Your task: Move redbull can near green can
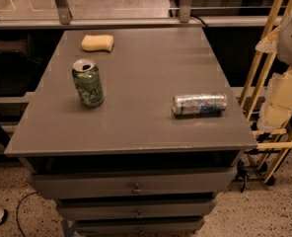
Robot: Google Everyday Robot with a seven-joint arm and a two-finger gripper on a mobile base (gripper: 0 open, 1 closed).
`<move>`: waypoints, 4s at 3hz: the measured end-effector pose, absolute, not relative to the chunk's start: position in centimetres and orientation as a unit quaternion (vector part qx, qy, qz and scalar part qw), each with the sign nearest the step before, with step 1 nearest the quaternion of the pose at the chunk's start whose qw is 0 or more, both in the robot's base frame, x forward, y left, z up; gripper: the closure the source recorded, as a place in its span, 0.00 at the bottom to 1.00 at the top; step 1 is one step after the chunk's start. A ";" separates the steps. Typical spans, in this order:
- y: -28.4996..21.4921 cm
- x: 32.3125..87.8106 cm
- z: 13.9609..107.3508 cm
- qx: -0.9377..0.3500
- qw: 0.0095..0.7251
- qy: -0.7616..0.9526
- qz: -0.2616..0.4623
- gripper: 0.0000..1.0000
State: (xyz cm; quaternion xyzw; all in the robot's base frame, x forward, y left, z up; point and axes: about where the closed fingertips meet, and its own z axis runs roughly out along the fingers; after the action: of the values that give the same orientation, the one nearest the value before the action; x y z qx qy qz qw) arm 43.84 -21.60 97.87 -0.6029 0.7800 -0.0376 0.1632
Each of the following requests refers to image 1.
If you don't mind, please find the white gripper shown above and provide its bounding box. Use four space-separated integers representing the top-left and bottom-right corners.
255 27 292 132

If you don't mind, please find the silver blue redbull can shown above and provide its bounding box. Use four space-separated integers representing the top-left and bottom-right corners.
172 92 227 116

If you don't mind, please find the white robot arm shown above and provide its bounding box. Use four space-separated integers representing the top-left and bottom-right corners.
255 11 292 132

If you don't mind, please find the green soda can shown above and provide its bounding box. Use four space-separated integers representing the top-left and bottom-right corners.
72 58 104 108

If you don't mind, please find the yellow wooden rack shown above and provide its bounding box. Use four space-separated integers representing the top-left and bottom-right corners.
239 0 292 186

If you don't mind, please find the top grey drawer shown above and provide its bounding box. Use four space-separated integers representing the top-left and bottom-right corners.
31 167 236 199

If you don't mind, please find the grey drawer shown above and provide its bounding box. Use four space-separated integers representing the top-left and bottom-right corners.
31 167 236 199
58 198 216 220
75 217 204 236

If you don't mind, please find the grey drawer cabinet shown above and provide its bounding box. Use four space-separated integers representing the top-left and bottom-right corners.
4 27 258 237

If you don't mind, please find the yellow sponge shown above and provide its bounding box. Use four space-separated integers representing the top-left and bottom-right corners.
81 35 114 52

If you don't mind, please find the bottom grey drawer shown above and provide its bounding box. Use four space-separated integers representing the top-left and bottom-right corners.
75 217 204 236

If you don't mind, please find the grey metal railing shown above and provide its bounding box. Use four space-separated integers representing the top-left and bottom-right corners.
0 0 273 29

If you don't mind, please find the middle grey drawer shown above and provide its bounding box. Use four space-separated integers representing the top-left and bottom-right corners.
58 198 216 220

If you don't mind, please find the black floor cable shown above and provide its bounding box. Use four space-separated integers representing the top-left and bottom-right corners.
15 191 39 237

